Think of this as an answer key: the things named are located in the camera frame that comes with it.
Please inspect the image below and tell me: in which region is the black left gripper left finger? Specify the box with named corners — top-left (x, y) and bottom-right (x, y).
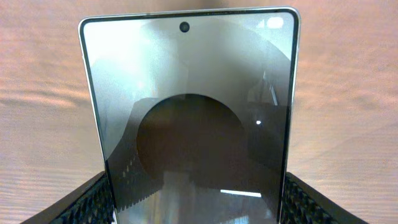
top-left (22, 172), bottom-right (115, 224)

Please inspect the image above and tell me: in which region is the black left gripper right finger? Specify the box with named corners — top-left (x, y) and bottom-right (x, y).
top-left (280, 172), bottom-right (367, 224)

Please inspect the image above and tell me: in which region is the silver Galaxy smartphone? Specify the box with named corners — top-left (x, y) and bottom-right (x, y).
top-left (78, 7), bottom-right (300, 223)

